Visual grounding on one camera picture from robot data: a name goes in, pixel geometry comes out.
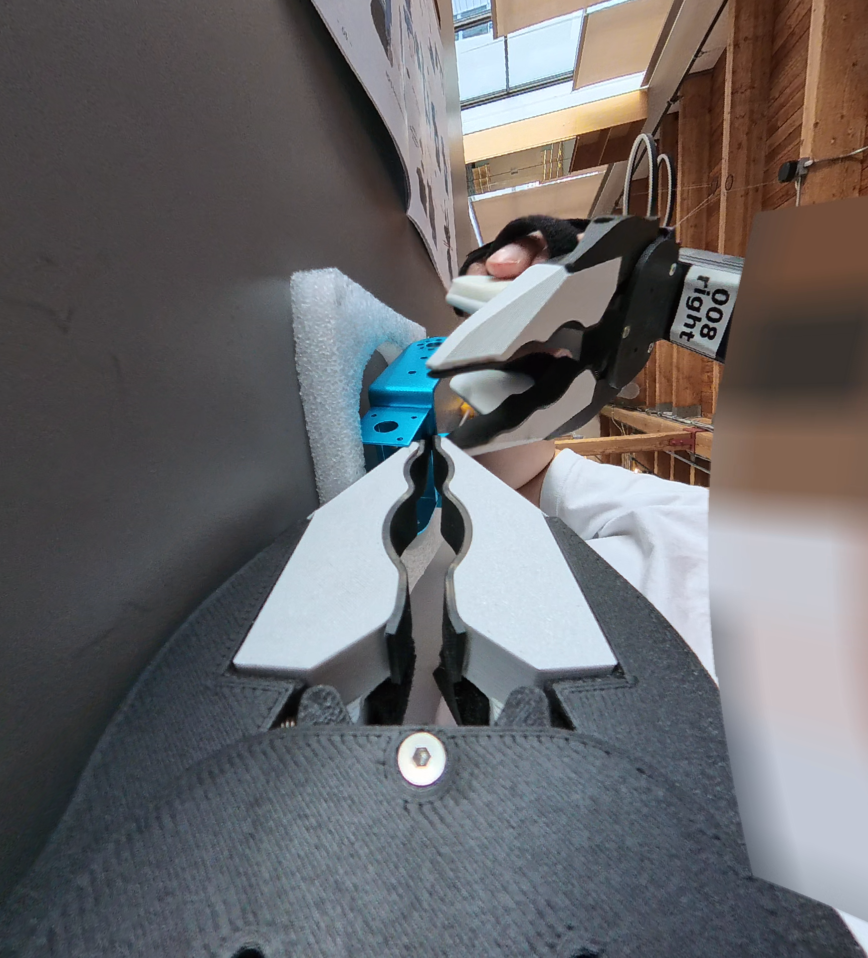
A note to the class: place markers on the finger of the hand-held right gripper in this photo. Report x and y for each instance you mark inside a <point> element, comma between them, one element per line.
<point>561,411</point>
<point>539,299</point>

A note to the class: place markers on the dark grey desk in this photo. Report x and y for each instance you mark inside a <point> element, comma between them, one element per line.
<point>105,374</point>

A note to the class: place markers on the beige window roller blinds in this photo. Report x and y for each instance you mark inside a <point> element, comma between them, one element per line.
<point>613,45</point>

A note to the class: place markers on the person's right hand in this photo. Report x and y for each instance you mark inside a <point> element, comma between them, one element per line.
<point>516,258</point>

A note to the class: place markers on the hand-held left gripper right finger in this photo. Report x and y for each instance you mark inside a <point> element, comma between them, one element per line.
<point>524,591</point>

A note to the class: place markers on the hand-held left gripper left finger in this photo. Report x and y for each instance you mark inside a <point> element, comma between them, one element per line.
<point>322,591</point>

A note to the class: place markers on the printed instruction sheet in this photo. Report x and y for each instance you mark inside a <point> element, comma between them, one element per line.
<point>419,112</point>

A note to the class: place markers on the white foam square with hole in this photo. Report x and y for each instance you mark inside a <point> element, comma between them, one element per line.
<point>329,352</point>

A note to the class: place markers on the blue metal bracket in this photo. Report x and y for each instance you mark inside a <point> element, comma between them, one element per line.
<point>396,389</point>

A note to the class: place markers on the small dark wall camera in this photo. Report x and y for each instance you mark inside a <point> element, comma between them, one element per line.
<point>793,170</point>

